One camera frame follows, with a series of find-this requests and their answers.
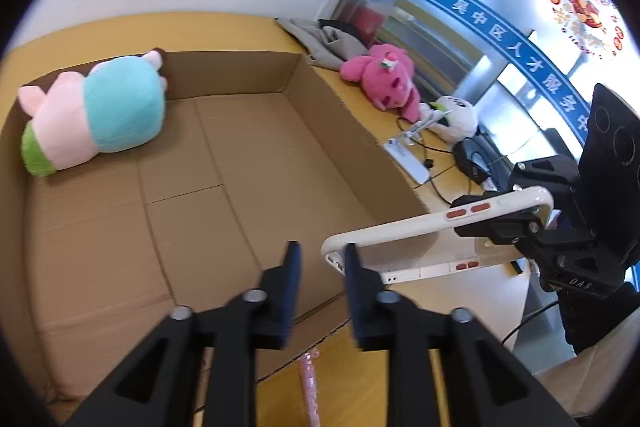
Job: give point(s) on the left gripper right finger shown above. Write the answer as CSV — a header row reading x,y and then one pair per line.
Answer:
x,y
368,316

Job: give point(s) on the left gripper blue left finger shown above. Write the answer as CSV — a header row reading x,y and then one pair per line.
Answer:
x,y
275,315

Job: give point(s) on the pink translucent pen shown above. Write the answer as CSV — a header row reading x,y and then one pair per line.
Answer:
x,y
308,382

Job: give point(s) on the clear white phone case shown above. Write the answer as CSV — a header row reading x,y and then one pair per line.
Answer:
x,y
428,246

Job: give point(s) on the black device on table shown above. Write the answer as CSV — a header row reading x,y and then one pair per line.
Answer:
x,y
479,161

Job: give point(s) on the brown cardboard box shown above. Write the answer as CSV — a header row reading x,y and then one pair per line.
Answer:
x,y
257,150

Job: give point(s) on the white phone stand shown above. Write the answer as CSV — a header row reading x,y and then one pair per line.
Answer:
x,y
409,148

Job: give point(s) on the white plush toy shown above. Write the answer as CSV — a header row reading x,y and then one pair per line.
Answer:
x,y
452,119

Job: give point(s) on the pink strawberry plush toy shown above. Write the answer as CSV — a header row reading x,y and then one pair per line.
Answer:
x,y
385,76

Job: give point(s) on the pink blue plush toy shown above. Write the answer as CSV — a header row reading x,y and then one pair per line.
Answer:
x,y
120,104

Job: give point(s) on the grey cloth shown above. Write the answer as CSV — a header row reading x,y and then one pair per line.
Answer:
x,y
329,43

